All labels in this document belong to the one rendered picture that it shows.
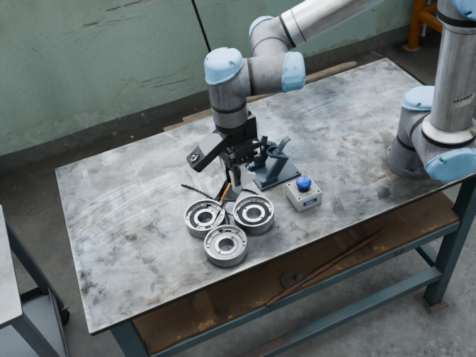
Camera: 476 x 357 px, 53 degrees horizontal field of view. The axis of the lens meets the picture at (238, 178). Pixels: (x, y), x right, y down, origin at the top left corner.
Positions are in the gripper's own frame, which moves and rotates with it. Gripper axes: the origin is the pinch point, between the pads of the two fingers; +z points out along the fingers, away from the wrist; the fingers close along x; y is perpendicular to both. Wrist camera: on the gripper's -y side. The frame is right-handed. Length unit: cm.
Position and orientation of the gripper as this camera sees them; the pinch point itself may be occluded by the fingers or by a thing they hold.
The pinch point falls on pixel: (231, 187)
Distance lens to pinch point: 115.3
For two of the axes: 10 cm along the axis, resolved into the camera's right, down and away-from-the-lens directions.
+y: 9.0, -3.7, 2.4
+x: -4.3, -6.1, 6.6
